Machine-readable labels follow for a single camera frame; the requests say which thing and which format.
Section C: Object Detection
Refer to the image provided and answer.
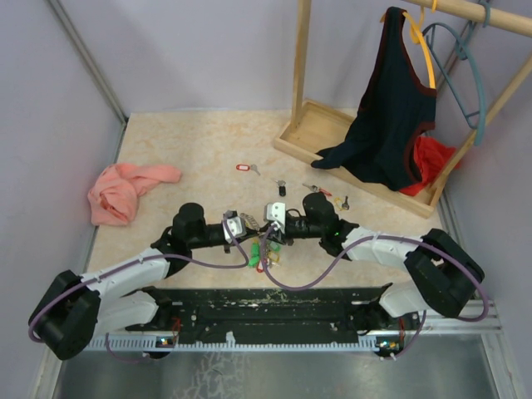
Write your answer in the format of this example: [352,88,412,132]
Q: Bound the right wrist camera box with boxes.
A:
[264,202,286,233]

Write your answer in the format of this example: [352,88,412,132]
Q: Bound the key with black fob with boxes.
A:
[273,180,287,197]

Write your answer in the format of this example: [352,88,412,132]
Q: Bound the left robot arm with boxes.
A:
[28,203,259,360]

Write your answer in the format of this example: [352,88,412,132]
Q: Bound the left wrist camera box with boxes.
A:
[222,210,246,243]

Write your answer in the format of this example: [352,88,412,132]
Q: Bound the yellow clothes hanger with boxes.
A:
[403,6,436,89]

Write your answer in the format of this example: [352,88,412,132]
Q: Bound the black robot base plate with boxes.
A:
[127,287,421,357]

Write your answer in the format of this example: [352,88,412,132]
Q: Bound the blue-grey clothes hanger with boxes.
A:
[422,21,487,146]

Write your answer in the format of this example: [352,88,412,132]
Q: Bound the large keyring with coloured tags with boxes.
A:
[248,233,281,273]

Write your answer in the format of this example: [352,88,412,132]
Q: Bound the grey wall corner rail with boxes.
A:
[44,0,128,125]

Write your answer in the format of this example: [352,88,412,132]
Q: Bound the key with long red tag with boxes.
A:
[302,183,332,197]

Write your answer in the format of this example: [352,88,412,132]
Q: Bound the pink crumpled cloth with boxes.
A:
[87,163,182,226]

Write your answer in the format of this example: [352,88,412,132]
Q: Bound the dark navy tank top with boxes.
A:
[311,7,436,196]

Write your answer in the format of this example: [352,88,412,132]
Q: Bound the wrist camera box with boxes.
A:
[264,202,286,233]
[222,210,246,243]

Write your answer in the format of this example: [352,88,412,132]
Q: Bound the key with yellow ring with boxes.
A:
[333,195,350,211]

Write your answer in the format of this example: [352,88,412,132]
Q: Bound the red cloth in rack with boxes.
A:
[400,136,456,196]

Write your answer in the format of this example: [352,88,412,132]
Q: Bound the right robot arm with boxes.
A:
[262,193,485,329]

